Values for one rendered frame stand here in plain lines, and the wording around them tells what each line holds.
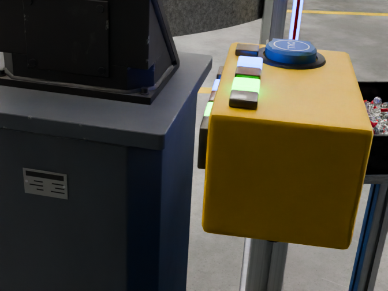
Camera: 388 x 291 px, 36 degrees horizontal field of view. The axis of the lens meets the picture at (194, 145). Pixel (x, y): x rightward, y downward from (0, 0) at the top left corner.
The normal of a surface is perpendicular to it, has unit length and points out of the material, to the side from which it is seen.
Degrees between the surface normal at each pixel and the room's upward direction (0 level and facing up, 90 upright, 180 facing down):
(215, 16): 90
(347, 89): 0
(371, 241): 90
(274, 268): 90
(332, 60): 0
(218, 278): 0
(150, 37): 90
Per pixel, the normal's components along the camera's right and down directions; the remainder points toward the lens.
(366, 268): 0.12, 0.45
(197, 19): 0.59, 0.39
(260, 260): -0.14, 0.44
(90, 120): 0.05, -0.90
